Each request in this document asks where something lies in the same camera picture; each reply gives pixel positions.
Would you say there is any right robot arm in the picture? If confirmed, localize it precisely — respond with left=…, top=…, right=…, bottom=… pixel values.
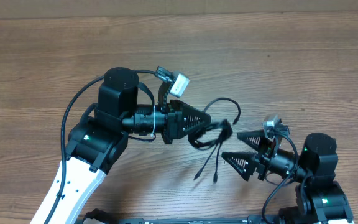
left=222, top=130, right=354, bottom=223

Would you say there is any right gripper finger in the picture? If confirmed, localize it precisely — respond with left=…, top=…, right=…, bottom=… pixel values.
left=221, top=152, right=257, bottom=181
left=237, top=130, right=268, bottom=149

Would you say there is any black USB cable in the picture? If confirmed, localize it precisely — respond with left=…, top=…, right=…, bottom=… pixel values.
left=187, top=97, right=242, bottom=184

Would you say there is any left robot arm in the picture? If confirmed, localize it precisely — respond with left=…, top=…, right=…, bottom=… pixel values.
left=31, top=67, right=211, bottom=223

